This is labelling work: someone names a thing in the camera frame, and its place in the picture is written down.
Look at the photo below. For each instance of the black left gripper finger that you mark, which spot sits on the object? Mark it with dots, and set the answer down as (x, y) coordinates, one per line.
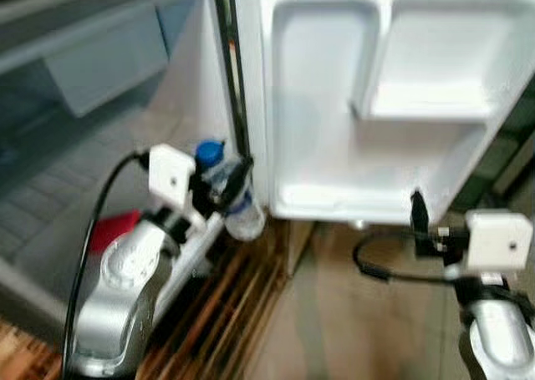
(236, 184)
(221, 142)

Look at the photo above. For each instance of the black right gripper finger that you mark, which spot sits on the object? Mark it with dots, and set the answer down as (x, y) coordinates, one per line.
(420, 213)

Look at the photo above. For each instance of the clear blue capped water bottle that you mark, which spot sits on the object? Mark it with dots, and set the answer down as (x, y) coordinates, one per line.
(247, 221)

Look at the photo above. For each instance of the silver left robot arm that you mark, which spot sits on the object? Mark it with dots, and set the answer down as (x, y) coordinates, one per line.
(125, 296)

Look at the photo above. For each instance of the red item in fridge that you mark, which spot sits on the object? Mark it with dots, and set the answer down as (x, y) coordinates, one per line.
(113, 234)

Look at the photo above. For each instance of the small fridge door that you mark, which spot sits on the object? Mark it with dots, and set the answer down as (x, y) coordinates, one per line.
(334, 146)

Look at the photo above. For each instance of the small grey fridge cabinet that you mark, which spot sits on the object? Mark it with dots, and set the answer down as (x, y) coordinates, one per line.
(84, 163)

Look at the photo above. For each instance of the grey fridge drawer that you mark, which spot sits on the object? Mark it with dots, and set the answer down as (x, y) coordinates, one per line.
(109, 63)

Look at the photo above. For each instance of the brown wooden slatted rack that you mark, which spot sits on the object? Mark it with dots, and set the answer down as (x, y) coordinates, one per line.
(217, 313)

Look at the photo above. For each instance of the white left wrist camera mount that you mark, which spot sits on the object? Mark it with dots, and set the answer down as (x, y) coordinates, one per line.
(171, 179)

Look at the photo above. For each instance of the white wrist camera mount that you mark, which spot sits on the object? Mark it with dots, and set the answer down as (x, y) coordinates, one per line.
(501, 240)
(171, 179)

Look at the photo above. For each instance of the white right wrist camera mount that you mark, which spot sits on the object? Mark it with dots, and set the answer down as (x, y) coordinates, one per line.
(501, 240)

